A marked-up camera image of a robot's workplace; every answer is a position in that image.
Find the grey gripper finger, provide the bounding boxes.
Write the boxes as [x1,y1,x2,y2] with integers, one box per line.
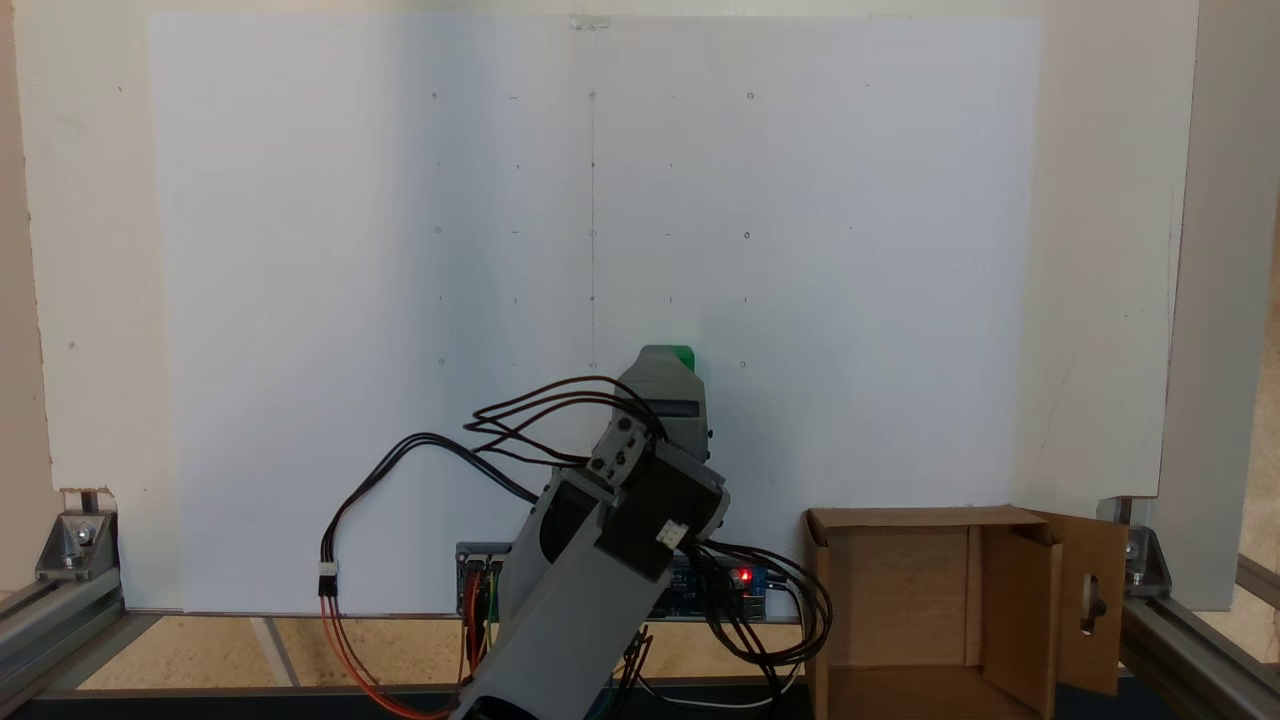
[655,372,713,463]
[588,345,691,491]

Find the blue circuit board red LED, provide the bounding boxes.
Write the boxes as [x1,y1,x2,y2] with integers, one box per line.
[660,557,771,624]

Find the small driver circuit board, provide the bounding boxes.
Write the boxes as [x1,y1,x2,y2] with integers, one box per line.
[457,543,513,617]

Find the brown cardboard box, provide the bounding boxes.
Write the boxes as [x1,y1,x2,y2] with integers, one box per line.
[803,505,1129,720]

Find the white paper sheet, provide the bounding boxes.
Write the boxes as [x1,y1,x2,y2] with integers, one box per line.
[148,15,1041,614]

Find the grey upright beam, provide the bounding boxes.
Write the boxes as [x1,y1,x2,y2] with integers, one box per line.
[1160,0,1280,613]

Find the black gripper motor cable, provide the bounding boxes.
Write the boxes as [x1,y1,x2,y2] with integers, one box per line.
[465,377,666,469]

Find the black arm motor cable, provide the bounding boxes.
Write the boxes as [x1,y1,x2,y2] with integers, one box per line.
[690,540,833,669]

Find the black cable with white connector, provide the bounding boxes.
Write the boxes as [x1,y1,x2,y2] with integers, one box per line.
[320,432,541,601]

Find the orange and red wires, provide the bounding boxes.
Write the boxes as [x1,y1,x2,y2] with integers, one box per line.
[320,595,476,720]

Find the metal corner bracket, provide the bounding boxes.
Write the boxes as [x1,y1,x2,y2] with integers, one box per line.
[1124,525,1173,598]
[36,510,120,583]

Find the aluminium frame extrusion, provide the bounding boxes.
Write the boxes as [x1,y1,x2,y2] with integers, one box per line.
[0,570,128,713]
[1118,555,1280,720]

